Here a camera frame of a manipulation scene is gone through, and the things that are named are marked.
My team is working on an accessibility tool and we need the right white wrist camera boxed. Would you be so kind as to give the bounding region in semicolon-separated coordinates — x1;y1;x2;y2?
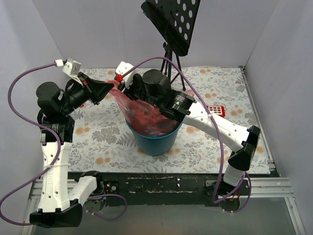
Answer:
114;61;136;89

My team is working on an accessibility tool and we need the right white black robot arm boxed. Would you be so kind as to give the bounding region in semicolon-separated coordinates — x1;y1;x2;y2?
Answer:
116;70;261;195

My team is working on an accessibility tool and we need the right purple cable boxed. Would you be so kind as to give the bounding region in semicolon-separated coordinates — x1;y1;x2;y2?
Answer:
122;56;251;213

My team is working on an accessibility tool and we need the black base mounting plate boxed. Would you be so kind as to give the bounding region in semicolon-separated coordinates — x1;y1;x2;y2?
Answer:
75;172;251;208

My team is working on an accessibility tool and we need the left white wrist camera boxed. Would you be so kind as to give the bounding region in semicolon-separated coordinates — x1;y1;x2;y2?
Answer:
62;58;82;85

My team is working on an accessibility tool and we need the red toy calculator block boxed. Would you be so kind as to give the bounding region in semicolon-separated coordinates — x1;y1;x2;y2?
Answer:
207;105;225;117

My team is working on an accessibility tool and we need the purple cable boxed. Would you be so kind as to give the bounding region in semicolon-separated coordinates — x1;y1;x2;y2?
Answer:
0;60;128;226
122;56;251;213

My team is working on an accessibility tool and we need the red plastic trash bag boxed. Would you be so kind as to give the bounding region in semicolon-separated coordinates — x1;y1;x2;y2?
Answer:
107;80;179;136

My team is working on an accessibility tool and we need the teal plastic trash bin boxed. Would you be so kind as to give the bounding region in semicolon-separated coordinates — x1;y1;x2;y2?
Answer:
126;122;182;157

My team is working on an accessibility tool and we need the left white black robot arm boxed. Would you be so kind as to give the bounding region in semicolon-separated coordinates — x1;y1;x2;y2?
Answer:
29;72;114;228

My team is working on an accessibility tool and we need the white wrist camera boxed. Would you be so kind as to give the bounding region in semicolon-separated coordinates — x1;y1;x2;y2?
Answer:
114;61;136;89
62;58;82;85

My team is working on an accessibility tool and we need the floral patterned table mat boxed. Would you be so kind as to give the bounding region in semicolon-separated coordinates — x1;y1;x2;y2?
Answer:
69;67;258;173

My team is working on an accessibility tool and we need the black perforated music stand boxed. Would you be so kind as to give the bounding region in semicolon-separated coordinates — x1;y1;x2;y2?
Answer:
140;0;201;90

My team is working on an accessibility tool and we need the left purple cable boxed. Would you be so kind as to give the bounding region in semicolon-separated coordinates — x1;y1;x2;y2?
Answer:
0;60;128;226

